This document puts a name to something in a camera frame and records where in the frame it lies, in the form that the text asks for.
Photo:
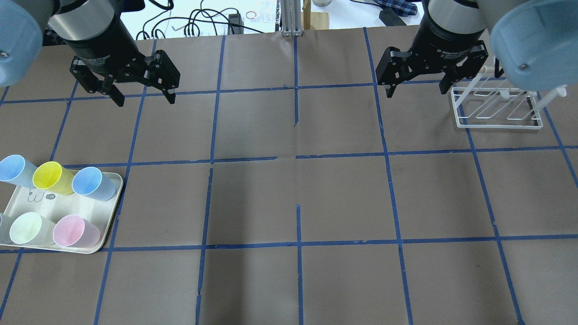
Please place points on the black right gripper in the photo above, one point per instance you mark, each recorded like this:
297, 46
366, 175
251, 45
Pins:
445, 43

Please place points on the black power adapter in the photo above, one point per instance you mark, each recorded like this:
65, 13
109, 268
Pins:
236, 25

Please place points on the plaid cloth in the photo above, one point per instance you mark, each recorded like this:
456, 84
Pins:
403, 8

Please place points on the aluminium frame post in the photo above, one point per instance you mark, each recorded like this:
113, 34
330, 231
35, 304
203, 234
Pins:
290, 18

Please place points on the wooden stand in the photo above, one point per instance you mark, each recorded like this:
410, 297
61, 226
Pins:
313, 20

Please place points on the cream plastic tray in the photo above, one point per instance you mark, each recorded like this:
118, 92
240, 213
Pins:
55, 206

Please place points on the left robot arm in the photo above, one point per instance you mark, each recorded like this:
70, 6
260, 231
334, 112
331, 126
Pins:
23, 24

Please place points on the white wire cup rack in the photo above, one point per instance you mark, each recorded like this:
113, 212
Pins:
494, 103

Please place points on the light blue plastic cup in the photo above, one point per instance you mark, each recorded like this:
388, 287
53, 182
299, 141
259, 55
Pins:
90, 182

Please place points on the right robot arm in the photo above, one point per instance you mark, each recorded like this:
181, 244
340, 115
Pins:
534, 41

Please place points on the pale green plastic cup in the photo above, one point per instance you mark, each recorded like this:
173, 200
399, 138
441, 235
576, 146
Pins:
32, 228

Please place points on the yellow plastic cup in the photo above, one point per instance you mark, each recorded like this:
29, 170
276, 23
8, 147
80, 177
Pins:
53, 177

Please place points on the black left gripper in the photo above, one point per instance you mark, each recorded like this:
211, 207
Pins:
100, 49

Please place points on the pink plastic cup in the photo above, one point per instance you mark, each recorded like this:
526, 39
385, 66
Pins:
76, 232

